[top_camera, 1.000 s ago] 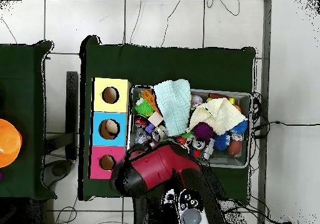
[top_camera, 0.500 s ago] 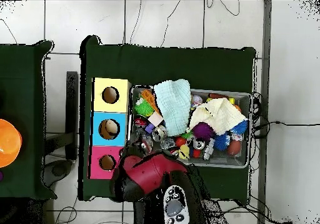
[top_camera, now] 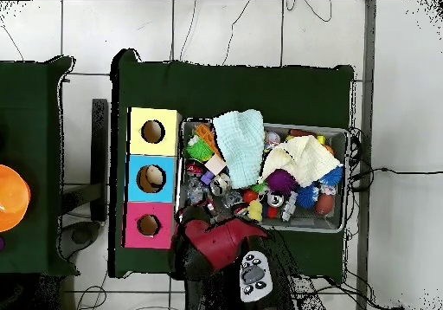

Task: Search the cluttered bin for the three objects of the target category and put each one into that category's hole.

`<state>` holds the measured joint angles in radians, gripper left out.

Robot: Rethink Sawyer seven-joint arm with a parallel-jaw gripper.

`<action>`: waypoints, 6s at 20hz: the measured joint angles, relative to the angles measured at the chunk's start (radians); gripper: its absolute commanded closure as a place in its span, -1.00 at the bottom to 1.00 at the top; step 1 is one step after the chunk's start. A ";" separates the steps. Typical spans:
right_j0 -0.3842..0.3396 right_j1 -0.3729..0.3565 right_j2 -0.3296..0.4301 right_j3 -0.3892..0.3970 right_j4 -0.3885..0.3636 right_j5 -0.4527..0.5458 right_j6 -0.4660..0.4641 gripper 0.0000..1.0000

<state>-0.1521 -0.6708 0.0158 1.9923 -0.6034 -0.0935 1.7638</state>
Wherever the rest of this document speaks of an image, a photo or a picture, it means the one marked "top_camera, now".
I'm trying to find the mint waffle cloth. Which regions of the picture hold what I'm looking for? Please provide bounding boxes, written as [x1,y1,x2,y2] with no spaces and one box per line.
[211,108,266,190]

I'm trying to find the wooden three-hole box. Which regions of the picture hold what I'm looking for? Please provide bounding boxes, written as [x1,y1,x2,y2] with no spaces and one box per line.
[122,107,183,249]

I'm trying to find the plain wooden block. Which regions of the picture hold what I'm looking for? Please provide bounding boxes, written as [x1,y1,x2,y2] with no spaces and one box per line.
[203,153,228,176]

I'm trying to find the green spiky toy with eyes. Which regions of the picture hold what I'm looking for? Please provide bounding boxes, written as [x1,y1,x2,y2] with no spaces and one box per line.
[185,134,215,162]

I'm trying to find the orange plastic grid toy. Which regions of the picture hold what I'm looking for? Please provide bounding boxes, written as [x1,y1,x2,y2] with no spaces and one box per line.
[193,122,223,159]

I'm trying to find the white baseball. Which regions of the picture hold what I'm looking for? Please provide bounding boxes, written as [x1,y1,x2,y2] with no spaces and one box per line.
[264,131,281,148]

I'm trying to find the purple spiky ball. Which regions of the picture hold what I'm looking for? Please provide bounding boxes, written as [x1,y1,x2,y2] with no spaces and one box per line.
[266,168,299,196]

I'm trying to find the dark green table cloth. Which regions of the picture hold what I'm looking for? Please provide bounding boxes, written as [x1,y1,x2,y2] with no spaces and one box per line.
[108,48,356,283]
[0,55,80,278]

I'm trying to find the cream waffle cloth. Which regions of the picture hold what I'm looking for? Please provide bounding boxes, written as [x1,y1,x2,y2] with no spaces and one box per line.
[259,134,344,188]

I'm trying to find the blue spiky ball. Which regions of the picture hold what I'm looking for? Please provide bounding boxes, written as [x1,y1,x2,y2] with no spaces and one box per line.
[295,183,320,210]

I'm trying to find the reddish brown ball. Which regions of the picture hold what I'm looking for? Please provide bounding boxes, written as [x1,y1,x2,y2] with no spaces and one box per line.
[313,193,336,217]

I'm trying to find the black upright panel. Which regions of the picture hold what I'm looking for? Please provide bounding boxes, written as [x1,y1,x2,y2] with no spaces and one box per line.
[90,98,109,223]

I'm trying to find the grey rounded base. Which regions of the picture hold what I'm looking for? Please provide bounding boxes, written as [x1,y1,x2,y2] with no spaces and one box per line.
[56,220,102,260]

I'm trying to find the orange round object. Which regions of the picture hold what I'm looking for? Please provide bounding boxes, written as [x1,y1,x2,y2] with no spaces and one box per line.
[0,164,32,234]

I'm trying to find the shallow wire mesh bin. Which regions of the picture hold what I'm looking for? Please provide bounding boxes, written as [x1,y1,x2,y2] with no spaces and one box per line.
[175,117,350,234]

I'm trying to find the long black cable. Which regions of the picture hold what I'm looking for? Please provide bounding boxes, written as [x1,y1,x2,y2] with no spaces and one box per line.
[347,165,443,177]

